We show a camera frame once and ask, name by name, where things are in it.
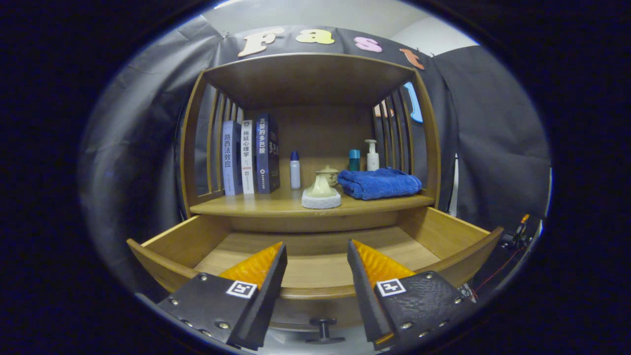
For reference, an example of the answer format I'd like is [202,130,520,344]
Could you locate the wooden cabinet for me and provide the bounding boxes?
[180,53,442,232]

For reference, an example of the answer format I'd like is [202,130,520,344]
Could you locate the white pump bottle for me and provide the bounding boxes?
[365,140,380,172]

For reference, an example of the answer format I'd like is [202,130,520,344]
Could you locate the light blue book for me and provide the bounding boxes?
[221,120,243,196]

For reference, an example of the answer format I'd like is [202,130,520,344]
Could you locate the white book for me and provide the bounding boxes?
[241,119,258,195]

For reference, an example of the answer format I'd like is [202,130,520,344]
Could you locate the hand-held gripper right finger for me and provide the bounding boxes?
[347,239,476,351]

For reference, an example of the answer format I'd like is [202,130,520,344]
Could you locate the blue folded towel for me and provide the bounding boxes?
[337,167,423,201]

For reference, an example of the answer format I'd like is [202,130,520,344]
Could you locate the black drawer knob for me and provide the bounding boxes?
[305,318,346,344]

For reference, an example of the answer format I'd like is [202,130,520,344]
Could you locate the black backdrop cloth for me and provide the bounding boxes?
[79,15,552,296]

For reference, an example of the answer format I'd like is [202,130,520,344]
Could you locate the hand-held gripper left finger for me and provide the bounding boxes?
[157,242,288,351]

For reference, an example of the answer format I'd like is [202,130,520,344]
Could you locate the red cable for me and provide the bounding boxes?
[473,244,528,296]

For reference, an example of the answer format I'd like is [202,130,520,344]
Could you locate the black equipment with orange clamp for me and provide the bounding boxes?
[500,213,535,252]

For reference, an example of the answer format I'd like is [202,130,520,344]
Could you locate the dark blue book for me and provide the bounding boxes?
[255,113,280,194]

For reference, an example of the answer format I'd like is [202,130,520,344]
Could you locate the wooden drawer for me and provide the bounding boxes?
[127,206,504,332]

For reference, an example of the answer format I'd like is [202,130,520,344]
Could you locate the wooden countertop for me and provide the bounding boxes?
[190,185,435,218]

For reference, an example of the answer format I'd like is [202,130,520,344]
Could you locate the beige lidded teacup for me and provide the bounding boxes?
[316,165,341,188]

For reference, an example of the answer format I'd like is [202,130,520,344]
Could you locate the cream brush with white sponge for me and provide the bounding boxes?
[301,172,342,210]

